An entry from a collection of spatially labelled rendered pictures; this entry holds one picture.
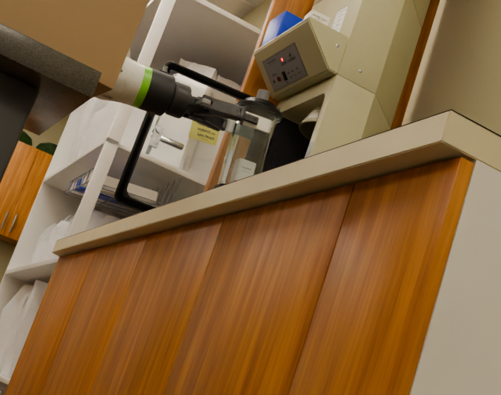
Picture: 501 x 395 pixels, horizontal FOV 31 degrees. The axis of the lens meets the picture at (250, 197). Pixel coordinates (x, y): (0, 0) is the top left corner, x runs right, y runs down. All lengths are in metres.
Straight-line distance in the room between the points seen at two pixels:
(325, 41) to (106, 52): 0.95
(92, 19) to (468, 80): 1.44
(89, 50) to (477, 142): 0.58
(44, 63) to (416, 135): 0.51
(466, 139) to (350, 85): 1.19
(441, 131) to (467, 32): 1.70
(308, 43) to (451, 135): 1.23
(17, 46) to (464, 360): 0.69
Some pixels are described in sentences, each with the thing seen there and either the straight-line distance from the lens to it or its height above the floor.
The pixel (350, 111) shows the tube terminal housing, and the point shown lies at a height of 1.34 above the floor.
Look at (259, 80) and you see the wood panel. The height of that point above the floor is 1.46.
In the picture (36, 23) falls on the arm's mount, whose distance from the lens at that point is 1.32.
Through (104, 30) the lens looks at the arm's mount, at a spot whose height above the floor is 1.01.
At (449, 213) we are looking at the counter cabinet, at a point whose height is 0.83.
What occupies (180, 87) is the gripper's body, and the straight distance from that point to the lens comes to 2.00.
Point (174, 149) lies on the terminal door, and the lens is 2.35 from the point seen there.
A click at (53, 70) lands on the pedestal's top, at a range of 1.27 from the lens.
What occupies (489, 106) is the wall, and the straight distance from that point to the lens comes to 2.43.
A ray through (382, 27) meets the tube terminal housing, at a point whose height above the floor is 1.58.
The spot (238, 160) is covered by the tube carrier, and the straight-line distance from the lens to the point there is 2.01.
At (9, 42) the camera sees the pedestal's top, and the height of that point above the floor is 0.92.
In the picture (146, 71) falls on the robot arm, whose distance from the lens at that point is 1.97.
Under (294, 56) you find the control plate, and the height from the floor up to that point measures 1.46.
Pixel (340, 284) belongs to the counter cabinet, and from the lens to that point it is 1.14.
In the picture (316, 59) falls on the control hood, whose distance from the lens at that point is 2.22.
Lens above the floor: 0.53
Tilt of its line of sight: 15 degrees up
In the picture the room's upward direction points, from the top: 19 degrees clockwise
